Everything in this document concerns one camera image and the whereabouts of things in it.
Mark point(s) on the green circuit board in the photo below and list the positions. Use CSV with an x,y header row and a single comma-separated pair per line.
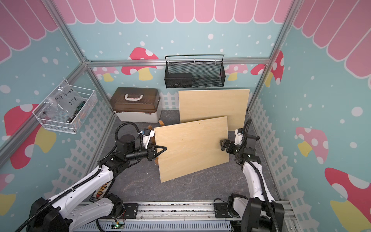
x,y
118,226

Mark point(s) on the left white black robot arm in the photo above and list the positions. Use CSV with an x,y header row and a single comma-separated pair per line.
x,y
59,214

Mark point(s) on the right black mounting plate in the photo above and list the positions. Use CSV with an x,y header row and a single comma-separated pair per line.
x,y
221,210

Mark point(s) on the black box in basket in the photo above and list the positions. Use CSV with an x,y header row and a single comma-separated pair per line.
x,y
178,80

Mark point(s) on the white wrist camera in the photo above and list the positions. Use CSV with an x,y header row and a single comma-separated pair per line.
x,y
145,137
239,136

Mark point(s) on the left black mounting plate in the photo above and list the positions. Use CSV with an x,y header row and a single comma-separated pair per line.
x,y
127,210

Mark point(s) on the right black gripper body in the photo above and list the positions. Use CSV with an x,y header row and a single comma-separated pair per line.
x,y
233,149

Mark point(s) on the black mounting plate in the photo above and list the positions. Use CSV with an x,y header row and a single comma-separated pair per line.
x,y
221,210
127,210

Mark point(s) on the clear plastic labelled bag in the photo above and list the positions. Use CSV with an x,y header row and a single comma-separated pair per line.
x,y
62,101

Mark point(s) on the white wire wall basket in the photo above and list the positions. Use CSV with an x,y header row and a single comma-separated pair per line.
x,y
58,124

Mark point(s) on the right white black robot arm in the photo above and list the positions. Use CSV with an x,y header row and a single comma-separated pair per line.
x,y
259,212

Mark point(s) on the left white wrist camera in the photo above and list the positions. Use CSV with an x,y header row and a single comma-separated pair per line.
x,y
145,137

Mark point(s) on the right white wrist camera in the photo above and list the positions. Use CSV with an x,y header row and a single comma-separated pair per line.
x,y
239,136

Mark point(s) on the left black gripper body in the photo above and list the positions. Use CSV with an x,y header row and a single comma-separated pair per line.
x,y
148,154

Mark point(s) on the black tray of bits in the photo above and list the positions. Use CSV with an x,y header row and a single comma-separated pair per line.
x,y
101,191

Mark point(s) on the brown lid storage box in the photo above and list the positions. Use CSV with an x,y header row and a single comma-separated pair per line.
x,y
137,104

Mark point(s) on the plywood board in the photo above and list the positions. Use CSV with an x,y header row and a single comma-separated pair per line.
x,y
191,147
207,104

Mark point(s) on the black mesh wall basket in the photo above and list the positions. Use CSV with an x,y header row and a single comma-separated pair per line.
x,y
207,69

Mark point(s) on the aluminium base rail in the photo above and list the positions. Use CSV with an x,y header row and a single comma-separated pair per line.
x,y
169,216

